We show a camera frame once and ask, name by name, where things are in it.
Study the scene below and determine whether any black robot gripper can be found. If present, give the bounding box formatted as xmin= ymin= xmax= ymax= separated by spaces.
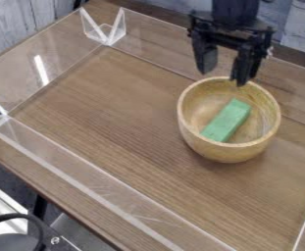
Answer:
xmin=187 ymin=0 xmax=274 ymax=87

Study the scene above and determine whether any green rectangular block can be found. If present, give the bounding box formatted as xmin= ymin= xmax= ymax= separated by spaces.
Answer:
xmin=200 ymin=98 xmax=251 ymax=142

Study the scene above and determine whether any brown wooden bowl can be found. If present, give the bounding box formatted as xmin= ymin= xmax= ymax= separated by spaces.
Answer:
xmin=176 ymin=76 xmax=281 ymax=163

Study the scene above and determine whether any white box with blue mark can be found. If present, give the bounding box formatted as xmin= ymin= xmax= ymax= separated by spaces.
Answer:
xmin=279 ymin=0 xmax=305 ymax=52

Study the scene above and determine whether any black table leg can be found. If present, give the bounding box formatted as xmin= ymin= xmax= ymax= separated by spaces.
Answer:
xmin=32 ymin=195 xmax=48 ymax=220

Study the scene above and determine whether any clear acrylic corner bracket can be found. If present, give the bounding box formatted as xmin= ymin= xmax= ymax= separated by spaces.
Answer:
xmin=78 ymin=8 xmax=125 ymax=46

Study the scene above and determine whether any clear acrylic front wall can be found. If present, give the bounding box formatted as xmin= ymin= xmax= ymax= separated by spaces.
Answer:
xmin=0 ymin=115 xmax=235 ymax=251

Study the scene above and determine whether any grey metal base plate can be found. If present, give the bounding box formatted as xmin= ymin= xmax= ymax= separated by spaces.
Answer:
xmin=42 ymin=214 xmax=115 ymax=251

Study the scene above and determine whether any black cable loop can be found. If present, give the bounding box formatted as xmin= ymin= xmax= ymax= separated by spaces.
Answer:
xmin=0 ymin=212 xmax=46 ymax=251

